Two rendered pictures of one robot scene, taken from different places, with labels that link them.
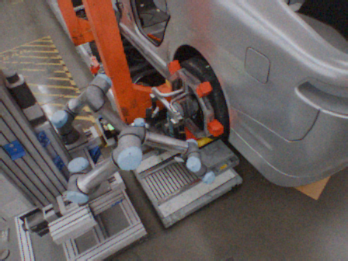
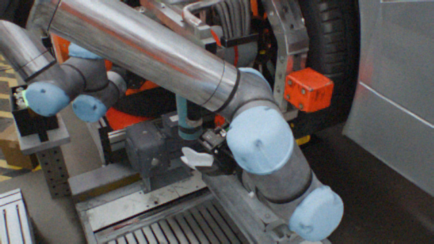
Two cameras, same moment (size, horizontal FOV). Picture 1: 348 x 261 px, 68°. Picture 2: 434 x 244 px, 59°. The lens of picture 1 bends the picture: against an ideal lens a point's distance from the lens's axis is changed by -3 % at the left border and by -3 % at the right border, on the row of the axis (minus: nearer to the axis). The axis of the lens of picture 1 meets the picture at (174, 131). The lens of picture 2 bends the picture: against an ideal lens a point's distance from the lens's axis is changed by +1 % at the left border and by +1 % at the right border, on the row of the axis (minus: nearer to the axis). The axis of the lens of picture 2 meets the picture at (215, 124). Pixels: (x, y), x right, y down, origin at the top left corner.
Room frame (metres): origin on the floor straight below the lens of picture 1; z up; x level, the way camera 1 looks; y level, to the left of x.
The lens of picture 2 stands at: (0.50, 0.01, 1.32)
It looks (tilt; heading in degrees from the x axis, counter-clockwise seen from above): 35 degrees down; 355
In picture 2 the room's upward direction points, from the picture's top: straight up
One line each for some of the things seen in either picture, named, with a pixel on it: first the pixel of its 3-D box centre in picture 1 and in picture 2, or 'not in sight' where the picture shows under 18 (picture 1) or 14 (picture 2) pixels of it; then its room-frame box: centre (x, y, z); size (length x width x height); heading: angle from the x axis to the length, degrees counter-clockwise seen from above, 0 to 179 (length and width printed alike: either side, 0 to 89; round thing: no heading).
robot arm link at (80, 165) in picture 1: (80, 170); not in sight; (0.97, 0.59, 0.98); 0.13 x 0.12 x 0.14; 2
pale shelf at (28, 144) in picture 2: (109, 129); (37, 118); (1.86, 0.62, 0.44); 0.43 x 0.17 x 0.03; 24
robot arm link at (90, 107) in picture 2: not in sight; (95, 99); (1.35, 0.24, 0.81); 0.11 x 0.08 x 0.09; 159
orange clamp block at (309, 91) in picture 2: (214, 128); (307, 90); (1.28, -0.29, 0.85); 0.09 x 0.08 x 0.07; 24
